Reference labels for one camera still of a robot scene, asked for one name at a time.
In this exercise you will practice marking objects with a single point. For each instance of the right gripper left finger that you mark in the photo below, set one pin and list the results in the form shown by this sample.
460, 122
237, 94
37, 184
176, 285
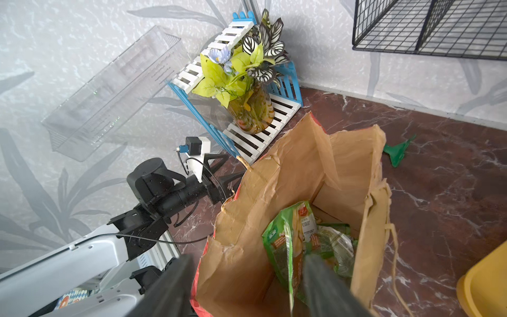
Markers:
166, 292

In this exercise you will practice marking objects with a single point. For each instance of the blue white slatted rack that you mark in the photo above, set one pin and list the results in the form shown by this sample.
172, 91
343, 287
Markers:
286, 100

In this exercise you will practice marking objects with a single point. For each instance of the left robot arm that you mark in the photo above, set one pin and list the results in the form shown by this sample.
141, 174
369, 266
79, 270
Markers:
161, 194

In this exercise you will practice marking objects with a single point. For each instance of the green packet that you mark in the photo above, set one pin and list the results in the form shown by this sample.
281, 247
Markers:
336, 249
287, 239

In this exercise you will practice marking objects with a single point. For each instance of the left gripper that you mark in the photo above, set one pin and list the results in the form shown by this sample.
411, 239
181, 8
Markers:
217, 189

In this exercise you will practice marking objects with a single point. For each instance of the green toy rake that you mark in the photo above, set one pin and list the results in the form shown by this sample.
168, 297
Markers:
396, 153

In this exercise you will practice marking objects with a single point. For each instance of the clear acrylic shelf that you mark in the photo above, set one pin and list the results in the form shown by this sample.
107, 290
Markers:
90, 117

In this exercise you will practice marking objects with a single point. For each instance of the black wire basket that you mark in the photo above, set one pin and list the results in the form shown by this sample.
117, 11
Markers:
444, 28

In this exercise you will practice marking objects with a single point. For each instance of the glass vase with plants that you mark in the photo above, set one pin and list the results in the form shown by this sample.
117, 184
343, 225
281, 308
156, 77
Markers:
239, 78

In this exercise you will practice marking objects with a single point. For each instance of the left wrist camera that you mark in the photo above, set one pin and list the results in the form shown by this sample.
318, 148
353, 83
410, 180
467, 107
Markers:
192, 154

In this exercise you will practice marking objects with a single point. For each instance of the yellow plastic bowl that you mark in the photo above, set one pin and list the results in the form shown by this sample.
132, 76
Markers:
482, 290

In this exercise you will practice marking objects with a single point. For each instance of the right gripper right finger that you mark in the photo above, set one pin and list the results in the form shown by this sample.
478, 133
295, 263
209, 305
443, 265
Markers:
326, 294

